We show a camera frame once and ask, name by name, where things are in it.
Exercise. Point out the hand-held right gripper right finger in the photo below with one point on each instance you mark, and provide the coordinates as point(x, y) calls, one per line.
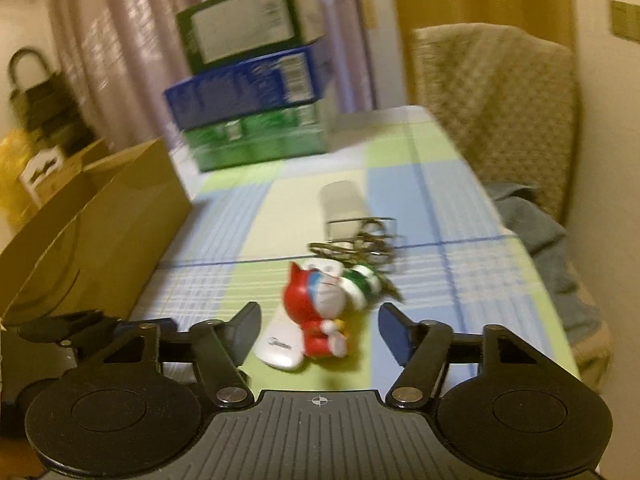
point(395, 332)

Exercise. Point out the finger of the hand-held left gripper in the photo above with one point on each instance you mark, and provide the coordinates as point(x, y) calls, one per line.
point(70, 327)

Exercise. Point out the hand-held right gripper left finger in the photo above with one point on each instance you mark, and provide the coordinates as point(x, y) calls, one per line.
point(247, 332)

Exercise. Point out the white remote control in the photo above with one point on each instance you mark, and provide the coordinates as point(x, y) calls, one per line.
point(277, 352)

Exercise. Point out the metal hair clip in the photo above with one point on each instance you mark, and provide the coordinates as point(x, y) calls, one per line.
point(370, 255)

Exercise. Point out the brown cardboard box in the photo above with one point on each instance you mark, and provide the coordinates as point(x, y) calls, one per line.
point(100, 240)

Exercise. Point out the plaid tablecloth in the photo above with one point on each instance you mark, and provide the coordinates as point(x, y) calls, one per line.
point(450, 285)

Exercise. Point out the clear plastic cup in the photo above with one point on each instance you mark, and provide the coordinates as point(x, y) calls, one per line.
point(342, 200)

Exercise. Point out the yellowish cardboard box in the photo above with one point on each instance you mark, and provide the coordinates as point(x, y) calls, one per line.
point(70, 175)

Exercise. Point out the white scalloped card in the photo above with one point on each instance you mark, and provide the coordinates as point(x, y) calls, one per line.
point(42, 172)

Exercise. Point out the yellow plastic bag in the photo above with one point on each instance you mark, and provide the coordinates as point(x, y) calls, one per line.
point(12, 175)

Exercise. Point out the grey blue cloth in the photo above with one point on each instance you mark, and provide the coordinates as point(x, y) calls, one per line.
point(545, 250)

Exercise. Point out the light green carton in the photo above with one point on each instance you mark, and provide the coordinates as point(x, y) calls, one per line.
point(255, 140)

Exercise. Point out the blue carton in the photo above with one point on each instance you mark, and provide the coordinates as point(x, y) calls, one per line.
point(240, 90)

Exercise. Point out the chair with quilted beige cover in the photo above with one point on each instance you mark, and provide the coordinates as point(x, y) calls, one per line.
point(500, 110)

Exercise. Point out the pale patterned curtain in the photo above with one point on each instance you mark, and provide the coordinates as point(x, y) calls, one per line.
point(125, 35)

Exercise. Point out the dark green carton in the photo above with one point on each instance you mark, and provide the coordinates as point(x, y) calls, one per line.
point(240, 25)

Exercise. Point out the beige wall socket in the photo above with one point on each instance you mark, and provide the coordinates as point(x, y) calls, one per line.
point(625, 20)

